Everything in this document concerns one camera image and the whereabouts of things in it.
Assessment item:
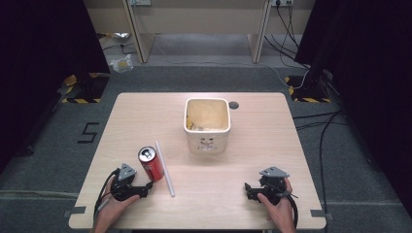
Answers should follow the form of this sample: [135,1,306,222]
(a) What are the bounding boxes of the person's right hand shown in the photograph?
[257,178,294,228]

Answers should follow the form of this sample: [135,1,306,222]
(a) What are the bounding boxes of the person's left hand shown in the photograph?
[98,188,141,228]

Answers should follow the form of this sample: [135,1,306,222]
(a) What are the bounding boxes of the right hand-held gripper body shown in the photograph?
[257,166,291,206]

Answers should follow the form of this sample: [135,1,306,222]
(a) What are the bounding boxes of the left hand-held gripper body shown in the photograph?
[110,163,146,202]

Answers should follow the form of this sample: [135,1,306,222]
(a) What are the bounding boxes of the white square bin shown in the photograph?
[183,97,232,155]

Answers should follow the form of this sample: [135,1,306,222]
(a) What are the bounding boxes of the black cable bundle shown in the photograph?
[263,2,311,70]

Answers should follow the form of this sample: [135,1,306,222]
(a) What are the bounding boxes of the black curtain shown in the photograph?
[0,0,112,178]
[293,0,412,217]

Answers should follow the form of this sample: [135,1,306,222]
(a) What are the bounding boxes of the red drink can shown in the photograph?
[137,146,165,183]

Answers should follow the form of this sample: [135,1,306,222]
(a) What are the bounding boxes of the light wooden furniture frame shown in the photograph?
[83,0,317,65]

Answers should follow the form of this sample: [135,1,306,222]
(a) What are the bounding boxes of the crumpled silver foil bag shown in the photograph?
[96,31,131,44]

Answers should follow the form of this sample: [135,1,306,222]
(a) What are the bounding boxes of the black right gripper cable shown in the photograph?
[275,188,299,229]

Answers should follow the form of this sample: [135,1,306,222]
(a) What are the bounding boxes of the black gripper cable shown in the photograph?
[275,188,299,229]
[92,168,121,222]

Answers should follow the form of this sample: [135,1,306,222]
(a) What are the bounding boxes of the grey tape strip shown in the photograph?
[309,209,334,219]
[63,206,87,218]

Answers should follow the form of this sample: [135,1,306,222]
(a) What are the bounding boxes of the crumpled clear plastic bag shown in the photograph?
[109,53,134,75]

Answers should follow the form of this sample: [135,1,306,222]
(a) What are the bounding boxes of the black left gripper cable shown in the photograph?
[92,168,121,222]

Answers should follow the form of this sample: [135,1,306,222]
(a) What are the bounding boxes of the white plastic straw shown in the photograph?
[154,140,177,198]

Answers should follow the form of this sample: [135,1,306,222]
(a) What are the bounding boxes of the thin white floor cable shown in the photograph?
[161,48,311,90]

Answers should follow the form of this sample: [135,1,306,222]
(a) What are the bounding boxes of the black floor cables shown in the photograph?
[292,109,351,216]

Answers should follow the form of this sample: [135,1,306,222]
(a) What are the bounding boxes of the black stand base striped tape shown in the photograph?
[284,75,332,104]
[60,72,111,105]

